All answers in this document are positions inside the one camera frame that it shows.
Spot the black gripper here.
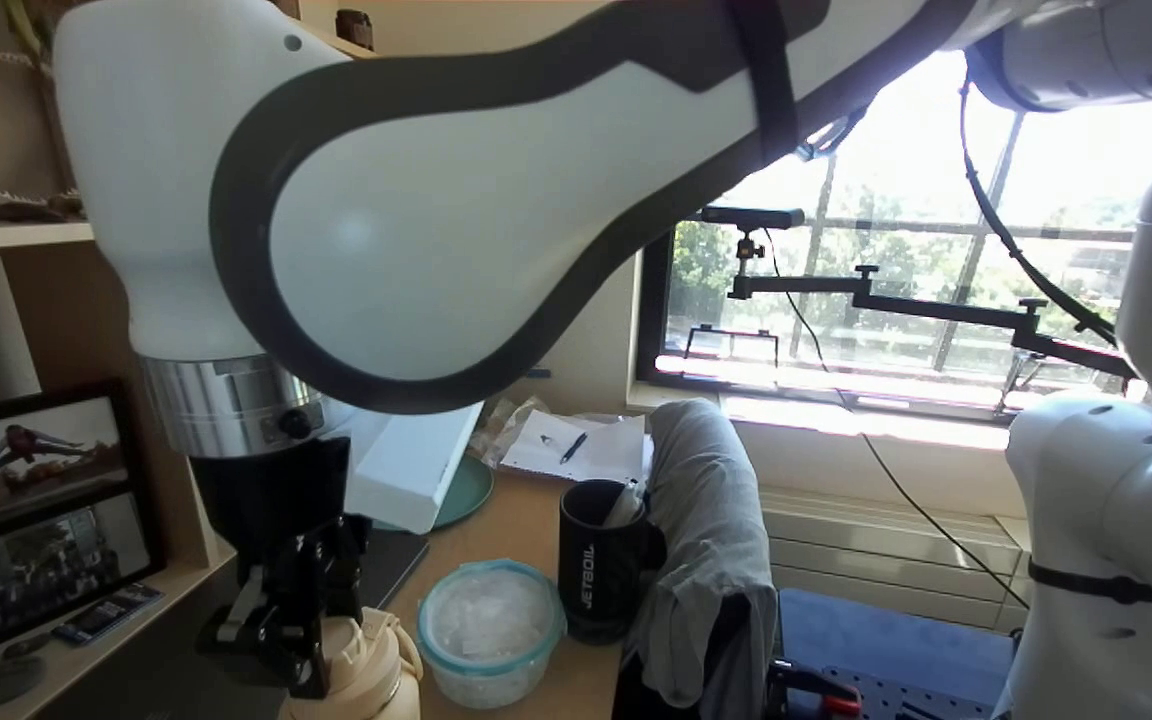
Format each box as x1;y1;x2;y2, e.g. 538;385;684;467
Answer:
191;435;359;698

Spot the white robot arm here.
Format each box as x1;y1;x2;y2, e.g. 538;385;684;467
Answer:
54;0;1152;720

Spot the white styrofoam box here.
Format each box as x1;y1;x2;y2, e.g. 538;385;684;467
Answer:
326;402;481;534

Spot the teal plate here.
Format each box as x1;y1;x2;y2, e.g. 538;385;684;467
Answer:
438;457;493;534

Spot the clear container with teal rim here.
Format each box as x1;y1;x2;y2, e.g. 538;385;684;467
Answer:
418;560;566;710

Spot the black monitor screen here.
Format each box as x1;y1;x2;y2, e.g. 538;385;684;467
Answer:
0;379;165;646

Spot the white paper sheet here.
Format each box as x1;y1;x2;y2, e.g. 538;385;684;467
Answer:
505;414;654;486

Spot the black mug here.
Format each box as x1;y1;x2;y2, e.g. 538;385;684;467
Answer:
561;482;668;646

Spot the white tissue in mug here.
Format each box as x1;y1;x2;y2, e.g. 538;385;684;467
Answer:
605;488;646;527

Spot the grey cloth on chair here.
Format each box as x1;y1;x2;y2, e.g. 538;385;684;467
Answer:
612;402;780;720

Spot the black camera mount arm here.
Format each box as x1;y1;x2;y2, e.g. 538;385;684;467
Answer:
696;207;1131;379

